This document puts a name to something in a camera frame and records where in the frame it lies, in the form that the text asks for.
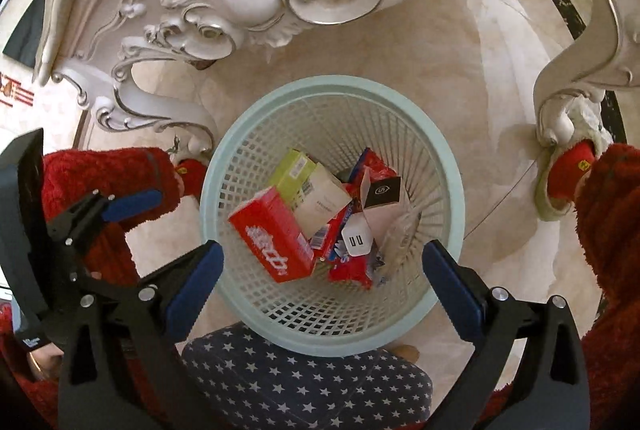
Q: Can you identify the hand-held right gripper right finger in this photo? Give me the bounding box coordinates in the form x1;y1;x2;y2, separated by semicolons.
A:
421;240;592;430

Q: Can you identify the green carton box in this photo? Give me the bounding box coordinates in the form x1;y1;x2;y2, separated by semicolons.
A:
267;148;317;206

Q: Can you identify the person's left forearm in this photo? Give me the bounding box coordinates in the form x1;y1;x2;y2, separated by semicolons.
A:
0;300;68;430

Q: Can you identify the person's left foot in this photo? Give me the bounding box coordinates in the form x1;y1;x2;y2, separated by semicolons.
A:
175;158;208;198

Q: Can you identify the red carton box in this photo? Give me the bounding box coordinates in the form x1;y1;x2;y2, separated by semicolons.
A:
228;186;317;284

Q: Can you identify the clear plastic wrapper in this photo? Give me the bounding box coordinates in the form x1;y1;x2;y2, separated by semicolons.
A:
377;205;423;271

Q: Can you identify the pale green fluffy slipper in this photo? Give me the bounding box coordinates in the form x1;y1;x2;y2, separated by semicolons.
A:
534;95;613;218

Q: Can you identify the pale green plastic waste basket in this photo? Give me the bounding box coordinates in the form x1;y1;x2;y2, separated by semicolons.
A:
201;76;468;357

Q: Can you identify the person's right leg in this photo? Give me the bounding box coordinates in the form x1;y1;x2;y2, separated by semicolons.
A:
574;144;640;430

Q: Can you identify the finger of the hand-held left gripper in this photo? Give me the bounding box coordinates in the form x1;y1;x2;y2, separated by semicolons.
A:
47;190;163;286

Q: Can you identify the red packet with blue edge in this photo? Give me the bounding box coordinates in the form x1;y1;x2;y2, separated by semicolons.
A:
350;147;396;186

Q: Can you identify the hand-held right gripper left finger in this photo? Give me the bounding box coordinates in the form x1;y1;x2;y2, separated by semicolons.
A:
57;240;224;430

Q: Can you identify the red and blue packet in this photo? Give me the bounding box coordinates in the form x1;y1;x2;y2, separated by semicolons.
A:
315;205;386;291

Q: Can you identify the navy star-print cushion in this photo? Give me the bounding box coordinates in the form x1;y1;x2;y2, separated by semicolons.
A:
181;326;433;430

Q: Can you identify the black wall television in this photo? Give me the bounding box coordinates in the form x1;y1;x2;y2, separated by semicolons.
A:
2;0;48;61

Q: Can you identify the black and white box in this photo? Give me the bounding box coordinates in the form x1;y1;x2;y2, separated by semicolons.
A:
359;167;403;243

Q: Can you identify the beige carton box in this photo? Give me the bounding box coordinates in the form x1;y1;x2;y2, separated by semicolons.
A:
289;162;353;241

